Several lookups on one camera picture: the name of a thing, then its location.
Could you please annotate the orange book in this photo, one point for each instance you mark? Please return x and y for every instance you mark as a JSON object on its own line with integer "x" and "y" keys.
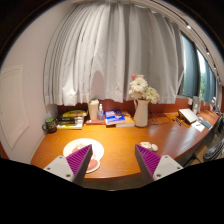
{"x": 129, "y": 122}

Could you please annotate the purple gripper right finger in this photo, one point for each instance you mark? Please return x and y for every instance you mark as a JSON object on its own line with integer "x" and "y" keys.
{"x": 154, "y": 167}

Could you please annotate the office chair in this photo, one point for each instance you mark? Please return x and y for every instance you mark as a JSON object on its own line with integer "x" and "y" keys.
{"x": 213, "y": 152}

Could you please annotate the white paper sheet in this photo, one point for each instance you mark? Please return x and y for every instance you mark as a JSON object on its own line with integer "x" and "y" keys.
{"x": 200, "y": 127}

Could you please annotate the blue book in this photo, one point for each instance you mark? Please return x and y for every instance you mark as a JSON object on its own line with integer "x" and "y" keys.
{"x": 114, "y": 117}

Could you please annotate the dark smartphone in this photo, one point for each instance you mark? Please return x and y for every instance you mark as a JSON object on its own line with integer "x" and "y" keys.
{"x": 206, "y": 124}

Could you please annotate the dark green mug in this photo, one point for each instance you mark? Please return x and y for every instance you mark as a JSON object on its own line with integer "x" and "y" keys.
{"x": 50, "y": 125}

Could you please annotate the white cylindrical container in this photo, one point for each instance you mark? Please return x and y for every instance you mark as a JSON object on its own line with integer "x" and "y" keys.
{"x": 93, "y": 109}

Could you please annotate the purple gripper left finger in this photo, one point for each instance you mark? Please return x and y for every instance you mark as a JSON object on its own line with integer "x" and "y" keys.
{"x": 72, "y": 167}

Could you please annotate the white ceramic vase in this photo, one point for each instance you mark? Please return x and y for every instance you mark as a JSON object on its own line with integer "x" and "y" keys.
{"x": 141, "y": 113}

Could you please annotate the white pleated curtain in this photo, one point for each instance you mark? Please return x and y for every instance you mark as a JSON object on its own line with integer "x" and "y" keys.
{"x": 98, "y": 46}

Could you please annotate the white flower bouquet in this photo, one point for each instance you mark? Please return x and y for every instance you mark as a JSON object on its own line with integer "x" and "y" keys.
{"x": 140, "y": 90}

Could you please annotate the stack of yellow black books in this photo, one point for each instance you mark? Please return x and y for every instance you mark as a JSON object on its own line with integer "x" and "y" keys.
{"x": 71, "y": 120}

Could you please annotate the clear sanitizer bottle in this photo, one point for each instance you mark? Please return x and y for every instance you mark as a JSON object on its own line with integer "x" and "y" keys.
{"x": 100, "y": 112}

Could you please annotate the white computer mouse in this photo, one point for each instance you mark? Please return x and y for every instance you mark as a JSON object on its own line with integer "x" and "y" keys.
{"x": 149, "y": 146}

